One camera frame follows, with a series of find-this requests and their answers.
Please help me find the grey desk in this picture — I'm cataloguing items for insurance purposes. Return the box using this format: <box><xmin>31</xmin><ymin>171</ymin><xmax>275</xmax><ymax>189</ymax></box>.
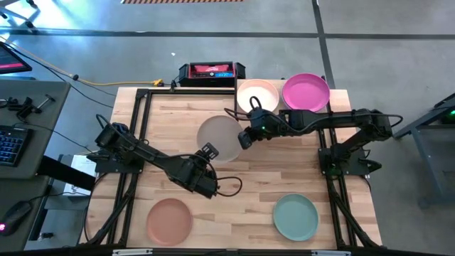
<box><xmin>0</xmin><ymin>176</ymin><xmax>50</xmax><ymax>253</ymax></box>
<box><xmin>0</xmin><ymin>78</ymin><xmax>72</xmax><ymax>181</ymax></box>

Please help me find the black clamp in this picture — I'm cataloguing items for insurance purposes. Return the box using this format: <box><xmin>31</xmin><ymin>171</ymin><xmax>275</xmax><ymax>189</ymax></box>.
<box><xmin>6</xmin><ymin>95</ymin><xmax>43</xmax><ymax>122</ymax></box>

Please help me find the pale peach plate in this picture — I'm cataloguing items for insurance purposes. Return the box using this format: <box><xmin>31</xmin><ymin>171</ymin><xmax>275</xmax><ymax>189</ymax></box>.
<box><xmin>236</xmin><ymin>78</ymin><xmax>281</xmax><ymax>114</ymax></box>

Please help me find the computer monitor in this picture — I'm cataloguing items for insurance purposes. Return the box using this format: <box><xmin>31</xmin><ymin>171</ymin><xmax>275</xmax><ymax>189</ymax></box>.
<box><xmin>0</xmin><ymin>41</ymin><xmax>33</xmax><ymax>75</ymax></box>

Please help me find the backlit black keyboard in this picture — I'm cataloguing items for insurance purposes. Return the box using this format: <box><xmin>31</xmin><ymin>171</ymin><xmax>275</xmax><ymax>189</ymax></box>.
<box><xmin>0</xmin><ymin>124</ymin><xmax>33</xmax><ymax>168</ymax></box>

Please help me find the silver handled tool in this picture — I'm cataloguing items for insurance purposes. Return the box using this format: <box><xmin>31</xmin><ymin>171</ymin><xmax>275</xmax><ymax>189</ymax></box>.
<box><xmin>36</xmin><ymin>93</ymin><xmax>57</xmax><ymax>110</ymax></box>

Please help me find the grey plate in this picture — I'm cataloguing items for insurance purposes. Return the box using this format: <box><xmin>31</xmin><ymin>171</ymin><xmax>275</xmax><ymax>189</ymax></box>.
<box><xmin>196</xmin><ymin>114</ymin><xmax>245</xmax><ymax>163</ymax></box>

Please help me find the terracotta plate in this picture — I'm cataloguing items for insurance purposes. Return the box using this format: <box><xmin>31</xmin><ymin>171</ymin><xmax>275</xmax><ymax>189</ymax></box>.
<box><xmin>146</xmin><ymin>198</ymin><xmax>193</xmax><ymax>247</ymax></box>

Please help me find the black computer mouse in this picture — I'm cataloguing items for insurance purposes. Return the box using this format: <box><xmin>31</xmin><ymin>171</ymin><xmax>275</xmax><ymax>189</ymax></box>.
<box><xmin>0</xmin><ymin>200</ymin><xmax>33</xmax><ymax>236</ymax></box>

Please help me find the yellow extension cable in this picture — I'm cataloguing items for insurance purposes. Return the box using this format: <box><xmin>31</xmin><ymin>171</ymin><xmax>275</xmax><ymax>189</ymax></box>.
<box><xmin>0</xmin><ymin>33</ymin><xmax>164</xmax><ymax>88</ymax></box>

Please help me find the dark metal stand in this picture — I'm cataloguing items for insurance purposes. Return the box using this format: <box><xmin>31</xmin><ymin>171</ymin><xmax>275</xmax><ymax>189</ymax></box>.
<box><xmin>392</xmin><ymin>91</ymin><xmax>455</xmax><ymax>209</ymax></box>

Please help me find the teal plate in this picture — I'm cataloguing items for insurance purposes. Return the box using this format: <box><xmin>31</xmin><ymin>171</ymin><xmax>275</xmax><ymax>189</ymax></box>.
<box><xmin>272</xmin><ymin>193</ymin><xmax>320</xmax><ymax>242</ymax></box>

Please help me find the black bar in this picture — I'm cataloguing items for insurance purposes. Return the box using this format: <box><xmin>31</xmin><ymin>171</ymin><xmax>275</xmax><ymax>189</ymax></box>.
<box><xmin>36</xmin><ymin>155</ymin><xmax>97</xmax><ymax>192</ymax></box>

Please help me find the black aluminium table frame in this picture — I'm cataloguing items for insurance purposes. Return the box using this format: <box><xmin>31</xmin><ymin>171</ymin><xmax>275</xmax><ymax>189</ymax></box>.
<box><xmin>76</xmin><ymin>76</ymin><xmax>383</xmax><ymax>256</ymax></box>

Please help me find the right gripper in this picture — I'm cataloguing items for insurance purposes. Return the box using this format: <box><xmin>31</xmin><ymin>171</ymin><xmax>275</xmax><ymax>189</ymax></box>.
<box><xmin>237</xmin><ymin>108</ymin><xmax>285</xmax><ymax>150</ymax></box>

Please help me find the white paper sheet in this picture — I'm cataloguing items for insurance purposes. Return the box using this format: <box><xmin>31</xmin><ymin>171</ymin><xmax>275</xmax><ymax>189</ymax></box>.
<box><xmin>63</xmin><ymin>154</ymin><xmax>97</xmax><ymax>198</ymax></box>

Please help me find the black floor cable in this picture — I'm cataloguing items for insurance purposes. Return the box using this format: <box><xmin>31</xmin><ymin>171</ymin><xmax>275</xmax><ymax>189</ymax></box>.
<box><xmin>3</xmin><ymin>42</ymin><xmax>115</xmax><ymax>108</ymax></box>

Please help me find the red and black power station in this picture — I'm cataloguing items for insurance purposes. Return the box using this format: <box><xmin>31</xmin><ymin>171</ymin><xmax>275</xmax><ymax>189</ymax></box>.
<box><xmin>177</xmin><ymin>60</ymin><xmax>247</xmax><ymax>88</ymax></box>

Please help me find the chair base with casters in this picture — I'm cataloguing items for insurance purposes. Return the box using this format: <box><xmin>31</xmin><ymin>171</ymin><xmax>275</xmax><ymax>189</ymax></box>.
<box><xmin>0</xmin><ymin>0</ymin><xmax>41</xmax><ymax>30</ymax></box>

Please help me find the magenta plate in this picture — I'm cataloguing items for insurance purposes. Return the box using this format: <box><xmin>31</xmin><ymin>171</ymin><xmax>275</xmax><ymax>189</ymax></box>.
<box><xmin>282</xmin><ymin>73</ymin><xmax>331</xmax><ymax>113</ymax></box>

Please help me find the silver bracket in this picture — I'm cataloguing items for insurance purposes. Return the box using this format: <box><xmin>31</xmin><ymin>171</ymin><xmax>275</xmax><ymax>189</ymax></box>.
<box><xmin>311</xmin><ymin>250</ymin><xmax>352</xmax><ymax>256</ymax></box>
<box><xmin>112</xmin><ymin>248</ymin><xmax>154</xmax><ymax>256</ymax></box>

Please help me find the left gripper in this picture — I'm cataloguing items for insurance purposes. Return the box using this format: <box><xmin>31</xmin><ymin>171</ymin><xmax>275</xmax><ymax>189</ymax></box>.
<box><xmin>170</xmin><ymin>142</ymin><xmax>220</xmax><ymax>199</ymax></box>

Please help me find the wooden shelf with black legs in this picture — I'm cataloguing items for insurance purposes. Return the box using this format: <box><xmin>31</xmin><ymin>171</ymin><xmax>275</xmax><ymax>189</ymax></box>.
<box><xmin>232</xmin><ymin>76</ymin><xmax>331</xmax><ymax>131</ymax></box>

